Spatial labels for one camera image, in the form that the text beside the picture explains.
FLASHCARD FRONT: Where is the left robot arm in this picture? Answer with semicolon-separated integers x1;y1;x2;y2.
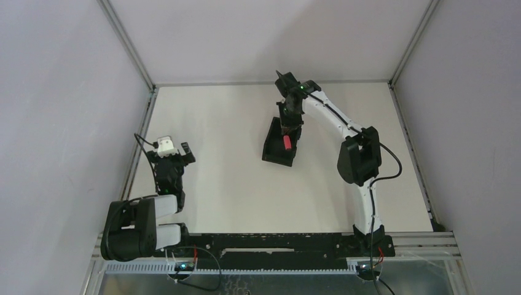
100;137;195;262

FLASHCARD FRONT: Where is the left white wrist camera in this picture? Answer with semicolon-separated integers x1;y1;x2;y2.
157;136;179;157

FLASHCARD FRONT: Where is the red handled screwdriver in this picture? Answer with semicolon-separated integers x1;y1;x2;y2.
283;135;292;151

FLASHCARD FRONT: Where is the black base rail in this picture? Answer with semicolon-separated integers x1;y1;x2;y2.
174;232;396;269

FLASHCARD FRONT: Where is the grey slotted cable duct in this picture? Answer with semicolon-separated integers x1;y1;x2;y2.
105;261;357;275

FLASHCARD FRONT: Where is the left controller board with wires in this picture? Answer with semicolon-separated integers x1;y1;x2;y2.
166;246;223;292

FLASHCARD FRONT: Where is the black plastic bin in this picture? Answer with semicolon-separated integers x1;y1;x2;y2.
262;117;302;167

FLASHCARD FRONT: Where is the right controller board with wires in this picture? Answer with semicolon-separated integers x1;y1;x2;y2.
356;247;396;295

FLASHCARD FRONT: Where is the controller board with wires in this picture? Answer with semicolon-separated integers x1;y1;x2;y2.
356;247;396;295
166;246;223;292

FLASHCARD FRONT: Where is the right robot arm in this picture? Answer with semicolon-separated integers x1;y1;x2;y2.
262;72;385;256

